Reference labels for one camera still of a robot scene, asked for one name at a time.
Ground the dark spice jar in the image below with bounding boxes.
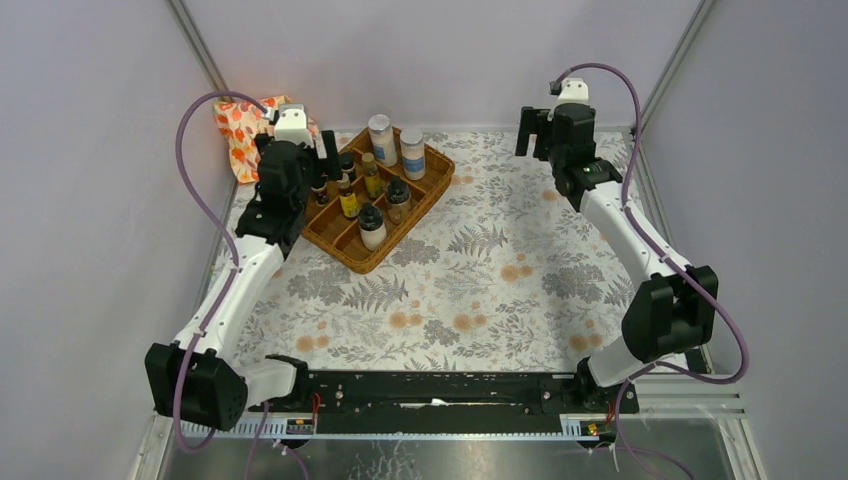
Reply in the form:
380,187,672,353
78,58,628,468
311,175,330,206
338,152,357,183

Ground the yellow label sauce bottle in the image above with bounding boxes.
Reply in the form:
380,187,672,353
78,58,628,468
362,152,383,199

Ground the blue label pellet jar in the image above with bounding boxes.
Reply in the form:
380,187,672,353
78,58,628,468
399,128,426,181
367,114,397,167

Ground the black cap grinder bottle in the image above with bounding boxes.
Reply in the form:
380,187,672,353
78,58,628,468
385,175,412,225

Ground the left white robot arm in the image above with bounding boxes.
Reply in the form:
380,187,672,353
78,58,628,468
144,130,342,431

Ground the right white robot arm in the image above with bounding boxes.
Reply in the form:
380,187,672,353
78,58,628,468
515,103,718,412

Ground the brown wicker divided basket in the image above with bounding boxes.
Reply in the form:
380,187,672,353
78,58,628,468
302,129,455,274

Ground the orange floral cloth bag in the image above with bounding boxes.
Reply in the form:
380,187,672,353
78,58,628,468
213,94,320,185

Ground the floral patterned table mat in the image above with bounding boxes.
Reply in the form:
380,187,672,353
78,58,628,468
232,132,633,372

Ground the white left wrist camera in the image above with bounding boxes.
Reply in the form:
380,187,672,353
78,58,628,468
273,104,315,148

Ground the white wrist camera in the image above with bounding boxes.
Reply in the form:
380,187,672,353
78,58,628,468
273,104,315,148
556,77,589,106

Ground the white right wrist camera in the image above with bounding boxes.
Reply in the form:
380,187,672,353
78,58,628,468
556,77,589,106

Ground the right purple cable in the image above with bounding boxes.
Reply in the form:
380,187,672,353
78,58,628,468
548,62,751,478

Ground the aluminium frame rail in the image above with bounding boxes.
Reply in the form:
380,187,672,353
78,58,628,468
165,0,229,91

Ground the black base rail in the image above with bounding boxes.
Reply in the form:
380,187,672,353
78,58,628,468
270,370,640,436

